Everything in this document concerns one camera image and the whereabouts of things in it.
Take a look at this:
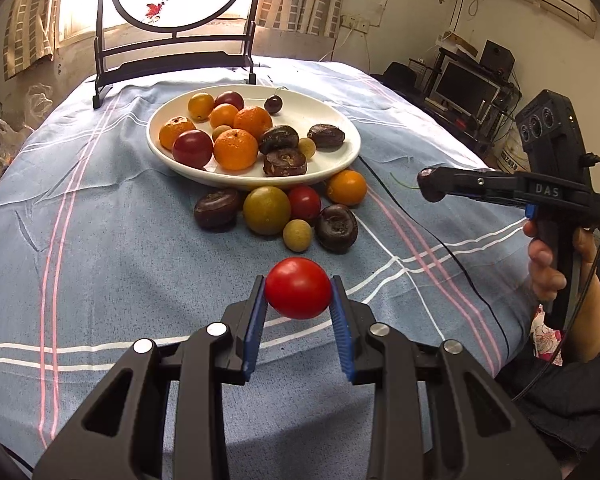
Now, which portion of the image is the black framed bird screen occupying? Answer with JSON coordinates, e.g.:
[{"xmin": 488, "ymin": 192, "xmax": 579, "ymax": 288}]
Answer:
[{"xmin": 93, "ymin": 0, "xmax": 259, "ymax": 111}]

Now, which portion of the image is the yellow orange mandarin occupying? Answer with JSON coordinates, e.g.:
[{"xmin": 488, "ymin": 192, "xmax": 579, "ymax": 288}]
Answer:
[{"xmin": 188, "ymin": 92, "xmax": 216, "ymax": 120}]

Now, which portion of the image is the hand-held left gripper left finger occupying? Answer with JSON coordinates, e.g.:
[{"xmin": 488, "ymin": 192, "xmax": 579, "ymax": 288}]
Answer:
[{"xmin": 32, "ymin": 275, "xmax": 269, "ymax": 480}]

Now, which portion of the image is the computer monitor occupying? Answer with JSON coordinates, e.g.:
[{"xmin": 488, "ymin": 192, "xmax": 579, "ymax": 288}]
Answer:
[{"xmin": 432, "ymin": 57, "xmax": 501, "ymax": 116}]

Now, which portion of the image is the dark red plum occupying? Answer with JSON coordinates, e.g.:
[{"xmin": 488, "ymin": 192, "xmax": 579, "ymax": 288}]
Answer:
[{"xmin": 214, "ymin": 91, "xmax": 245, "ymax": 112}]

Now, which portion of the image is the black equipment rack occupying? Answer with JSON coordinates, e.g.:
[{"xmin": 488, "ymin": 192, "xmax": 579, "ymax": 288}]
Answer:
[{"xmin": 427, "ymin": 45, "xmax": 523, "ymax": 156}]

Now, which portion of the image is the thin black table cable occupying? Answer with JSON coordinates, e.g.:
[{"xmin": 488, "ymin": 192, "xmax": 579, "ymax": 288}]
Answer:
[{"xmin": 357, "ymin": 156, "xmax": 512, "ymax": 358}]

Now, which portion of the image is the white bucket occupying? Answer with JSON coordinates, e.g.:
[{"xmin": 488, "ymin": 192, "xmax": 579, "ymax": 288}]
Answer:
[{"xmin": 497, "ymin": 132, "xmax": 527, "ymax": 176}]

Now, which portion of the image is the white plate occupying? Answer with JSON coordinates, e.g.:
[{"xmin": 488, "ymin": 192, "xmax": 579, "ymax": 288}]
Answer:
[{"xmin": 146, "ymin": 84, "xmax": 362, "ymax": 191}]

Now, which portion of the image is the white flat box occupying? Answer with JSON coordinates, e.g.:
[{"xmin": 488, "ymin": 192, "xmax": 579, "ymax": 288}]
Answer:
[{"xmin": 437, "ymin": 32, "xmax": 478, "ymax": 59}]

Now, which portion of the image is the purple passion fruit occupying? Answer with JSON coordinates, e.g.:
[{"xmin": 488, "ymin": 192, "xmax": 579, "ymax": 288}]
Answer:
[
  {"xmin": 263, "ymin": 148, "xmax": 308, "ymax": 177},
  {"xmin": 314, "ymin": 204, "xmax": 359, "ymax": 253},
  {"xmin": 258, "ymin": 126, "xmax": 300, "ymax": 155},
  {"xmin": 307, "ymin": 125, "xmax": 346, "ymax": 149},
  {"xmin": 194, "ymin": 189, "xmax": 242, "ymax": 231}
]

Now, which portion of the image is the greenish yellow mandarin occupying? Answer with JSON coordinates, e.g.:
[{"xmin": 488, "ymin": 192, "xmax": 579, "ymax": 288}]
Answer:
[{"xmin": 243, "ymin": 186, "xmax": 292, "ymax": 236}]

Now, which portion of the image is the red tomato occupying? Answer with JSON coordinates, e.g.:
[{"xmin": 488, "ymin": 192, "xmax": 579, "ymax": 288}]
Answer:
[
  {"xmin": 287, "ymin": 185, "xmax": 322, "ymax": 222},
  {"xmin": 265, "ymin": 257, "xmax": 333, "ymax": 320}
]

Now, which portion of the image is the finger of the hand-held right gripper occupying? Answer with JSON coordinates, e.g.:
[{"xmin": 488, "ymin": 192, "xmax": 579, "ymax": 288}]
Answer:
[{"xmin": 437, "ymin": 166, "xmax": 528, "ymax": 207}]

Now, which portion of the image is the black speaker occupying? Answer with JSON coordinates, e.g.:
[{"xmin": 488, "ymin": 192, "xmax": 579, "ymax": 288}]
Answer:
[{"xmin": 480, "ymin": 40, "xmax": 515, "ymax": 79}]

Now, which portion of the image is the person's right hand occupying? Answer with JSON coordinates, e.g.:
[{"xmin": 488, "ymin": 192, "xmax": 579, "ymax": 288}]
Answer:
[{"xmin": 523, "ymin": 219, "xmax": 600, "ymax": 322}]

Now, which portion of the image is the blue striped tablecloth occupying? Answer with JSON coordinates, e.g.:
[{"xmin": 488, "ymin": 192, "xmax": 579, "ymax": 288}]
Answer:
[{"xmin": 0, "ymin": 55, "xmax": 537, "ymax": 480}]

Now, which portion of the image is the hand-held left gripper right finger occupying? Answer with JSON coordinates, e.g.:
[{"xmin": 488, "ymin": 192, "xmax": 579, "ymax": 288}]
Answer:
[{"xmin": 329, "ymin": 274, "xmax": 563, "ymax": 480}]

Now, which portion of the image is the person's dark clothing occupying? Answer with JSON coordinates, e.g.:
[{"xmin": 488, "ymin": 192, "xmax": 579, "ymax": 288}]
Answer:
[{"xmin": 495, "ymin": 310, "xmax": 600, "ymax": 466}]

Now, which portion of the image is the pink floral cloth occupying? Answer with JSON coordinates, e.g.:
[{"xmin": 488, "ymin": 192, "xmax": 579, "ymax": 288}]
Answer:
[{"xmin": 530, "ymin": 307, "xmax": 566, "ymax": 367}]

